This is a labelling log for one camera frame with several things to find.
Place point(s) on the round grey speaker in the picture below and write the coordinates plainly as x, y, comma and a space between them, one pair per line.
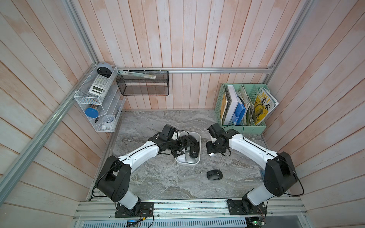
104, 69

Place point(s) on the green file organizer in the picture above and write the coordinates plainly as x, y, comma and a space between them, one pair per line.
252, 90

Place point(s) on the white calculator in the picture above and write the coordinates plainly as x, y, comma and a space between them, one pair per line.
100, 86

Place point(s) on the blue folder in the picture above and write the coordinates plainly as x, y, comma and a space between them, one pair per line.
239, 113

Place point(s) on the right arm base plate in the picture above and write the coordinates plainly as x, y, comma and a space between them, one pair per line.
236, 207

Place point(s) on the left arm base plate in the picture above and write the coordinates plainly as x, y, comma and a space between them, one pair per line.
141, 210

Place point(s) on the white storage box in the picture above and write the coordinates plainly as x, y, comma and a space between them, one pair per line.
181, 159

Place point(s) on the yellow magazine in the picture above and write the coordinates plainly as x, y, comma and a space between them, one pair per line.
264, 104

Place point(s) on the black wire basket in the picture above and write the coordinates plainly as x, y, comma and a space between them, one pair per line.
143, 82

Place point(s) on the black mouse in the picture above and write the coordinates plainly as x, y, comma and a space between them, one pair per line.
194, 151
214, 175

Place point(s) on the white book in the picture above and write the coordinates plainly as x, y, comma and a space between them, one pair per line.
232, 102

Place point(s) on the blue lid jar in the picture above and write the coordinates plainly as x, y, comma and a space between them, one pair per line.
92, 111

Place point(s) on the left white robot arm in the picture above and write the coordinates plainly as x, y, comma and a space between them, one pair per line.
114, 178

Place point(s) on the blue wallet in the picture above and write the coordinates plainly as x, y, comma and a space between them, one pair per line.
262, 172

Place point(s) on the aluminium rail frame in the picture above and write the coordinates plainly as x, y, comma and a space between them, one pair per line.
283, 212

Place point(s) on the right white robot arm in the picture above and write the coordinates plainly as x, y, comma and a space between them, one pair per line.
279, 170

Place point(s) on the white cup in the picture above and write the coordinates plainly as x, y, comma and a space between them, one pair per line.
108, 122

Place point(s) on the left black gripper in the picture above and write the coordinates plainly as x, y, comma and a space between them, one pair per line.
181, 146

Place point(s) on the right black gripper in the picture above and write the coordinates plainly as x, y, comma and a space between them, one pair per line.
208, 148

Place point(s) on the white wire shelf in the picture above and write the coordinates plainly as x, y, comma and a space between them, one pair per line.
111, 104

